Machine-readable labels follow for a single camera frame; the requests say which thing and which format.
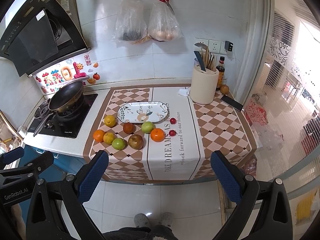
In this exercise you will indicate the grey slipper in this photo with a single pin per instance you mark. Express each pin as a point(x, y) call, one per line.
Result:
point(167, 219)
point(141, 221)

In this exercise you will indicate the white wall socket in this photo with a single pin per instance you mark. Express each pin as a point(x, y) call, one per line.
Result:
point(213, 45)

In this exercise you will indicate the small red fruit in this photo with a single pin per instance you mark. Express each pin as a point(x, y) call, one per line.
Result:
point(172, 133)
point(173, 121)

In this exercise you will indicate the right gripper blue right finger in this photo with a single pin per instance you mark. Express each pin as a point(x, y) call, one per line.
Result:
point(228, 175)

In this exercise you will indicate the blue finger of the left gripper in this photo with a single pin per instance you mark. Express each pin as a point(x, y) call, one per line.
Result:
point(13, 155)

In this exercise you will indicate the yellow lemon back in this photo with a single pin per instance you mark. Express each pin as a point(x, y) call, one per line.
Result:
point(109, 121)

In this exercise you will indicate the colourful wall sticker decoration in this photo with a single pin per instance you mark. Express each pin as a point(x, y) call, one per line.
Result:
point(53, 78)

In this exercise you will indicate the black range hood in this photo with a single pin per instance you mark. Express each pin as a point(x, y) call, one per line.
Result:
point(40, 35)

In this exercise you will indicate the yellow lemon front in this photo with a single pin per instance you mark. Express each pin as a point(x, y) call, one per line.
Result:
point(108, 138)

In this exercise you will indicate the dark sauce bottle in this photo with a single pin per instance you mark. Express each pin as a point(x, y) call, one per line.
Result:
point(220, 68)

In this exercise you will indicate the brown russet apple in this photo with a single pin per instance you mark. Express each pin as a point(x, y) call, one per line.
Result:
point(136, 141)

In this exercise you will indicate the checkered table mat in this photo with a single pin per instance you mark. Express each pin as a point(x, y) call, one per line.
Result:
point(179, 135)

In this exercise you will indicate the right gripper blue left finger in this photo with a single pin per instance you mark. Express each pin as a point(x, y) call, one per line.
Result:
point(90, 174)

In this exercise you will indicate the black induction cooktop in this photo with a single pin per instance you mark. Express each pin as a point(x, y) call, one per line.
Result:
point(65, 125)

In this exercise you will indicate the grey slipper right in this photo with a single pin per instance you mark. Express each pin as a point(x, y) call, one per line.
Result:
point(167, 219)

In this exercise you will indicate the green apple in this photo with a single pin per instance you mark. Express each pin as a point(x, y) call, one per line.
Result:
point(118, 144)
point(147, 127)

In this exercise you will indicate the black plug adapter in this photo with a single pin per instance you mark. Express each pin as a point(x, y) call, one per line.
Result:
point(228, 46)

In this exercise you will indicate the clear bag dark contents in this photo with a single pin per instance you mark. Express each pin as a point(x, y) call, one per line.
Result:
point(130, 25)

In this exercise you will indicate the dark red-orange fruit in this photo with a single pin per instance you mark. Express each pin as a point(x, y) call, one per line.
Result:
point(128, 128)

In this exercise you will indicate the orange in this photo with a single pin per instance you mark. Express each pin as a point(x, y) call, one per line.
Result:
point(98, 135)
point(157, 135)

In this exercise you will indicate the green apple front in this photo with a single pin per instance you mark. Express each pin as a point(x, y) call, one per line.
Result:
point(118, 144)

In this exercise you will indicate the green apple back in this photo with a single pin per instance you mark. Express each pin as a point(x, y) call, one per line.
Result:
point(147, 127)

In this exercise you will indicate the small red fruit back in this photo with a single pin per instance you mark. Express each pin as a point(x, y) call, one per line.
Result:
point(173, 121)

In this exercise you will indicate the yellow lemon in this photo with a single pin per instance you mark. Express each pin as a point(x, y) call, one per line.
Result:
point(109, 121)
point(108, 138)

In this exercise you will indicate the clear bag with eggs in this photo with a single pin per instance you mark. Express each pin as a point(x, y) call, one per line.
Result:
point(163, 25)

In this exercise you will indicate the white crumpled tissue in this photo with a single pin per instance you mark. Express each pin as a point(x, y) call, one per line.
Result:
point(185, 92)

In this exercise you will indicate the small red fruit front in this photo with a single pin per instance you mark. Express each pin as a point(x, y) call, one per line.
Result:
point(172, 133)

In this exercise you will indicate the floral oval ceramic plate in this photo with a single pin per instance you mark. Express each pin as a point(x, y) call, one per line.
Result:
point(140, 112)

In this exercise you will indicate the black smartphone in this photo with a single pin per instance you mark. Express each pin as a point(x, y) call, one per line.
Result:
point(236, 105)

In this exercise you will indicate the black frying pan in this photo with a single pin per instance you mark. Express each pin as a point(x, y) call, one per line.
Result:
point(63, 103)

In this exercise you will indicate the brown fruit by bottle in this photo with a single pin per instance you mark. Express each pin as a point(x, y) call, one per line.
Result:
point(224, 89)

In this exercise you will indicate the grey slipper left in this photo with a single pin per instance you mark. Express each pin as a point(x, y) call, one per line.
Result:
point(141, 221)

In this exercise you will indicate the cream utensil holder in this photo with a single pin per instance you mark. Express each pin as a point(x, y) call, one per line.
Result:
point(203, 85)

